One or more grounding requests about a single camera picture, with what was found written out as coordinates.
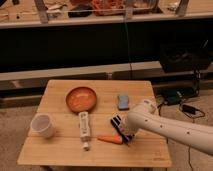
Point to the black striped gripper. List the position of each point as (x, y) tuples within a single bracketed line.
[(116, 122)]

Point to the orange carrot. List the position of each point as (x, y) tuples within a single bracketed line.
[(111, 139)]

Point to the white plastic cup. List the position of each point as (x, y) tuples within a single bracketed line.
[(42, 125)]

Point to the dark device on floor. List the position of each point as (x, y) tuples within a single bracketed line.
[(171, 97)]

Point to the orange plate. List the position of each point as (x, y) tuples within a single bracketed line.
[(81, 99)]

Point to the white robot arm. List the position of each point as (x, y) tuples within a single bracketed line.
[(142, 116)]

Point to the blue eraser block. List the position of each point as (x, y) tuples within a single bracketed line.
[(123, 102)]

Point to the black box on stand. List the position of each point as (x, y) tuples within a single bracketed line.
[(181, 57)]

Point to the black power adapter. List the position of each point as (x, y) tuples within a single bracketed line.
[(188, 109)]

